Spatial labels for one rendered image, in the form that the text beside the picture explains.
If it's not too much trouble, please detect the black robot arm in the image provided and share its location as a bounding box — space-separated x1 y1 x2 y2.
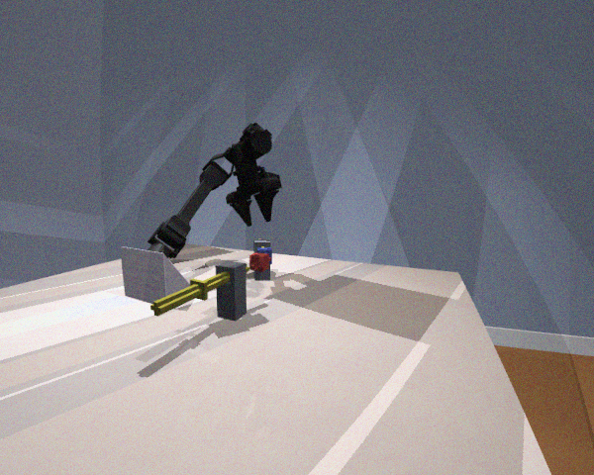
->
148 122 272 258

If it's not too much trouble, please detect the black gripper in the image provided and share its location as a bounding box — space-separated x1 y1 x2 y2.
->
226 162 282 227

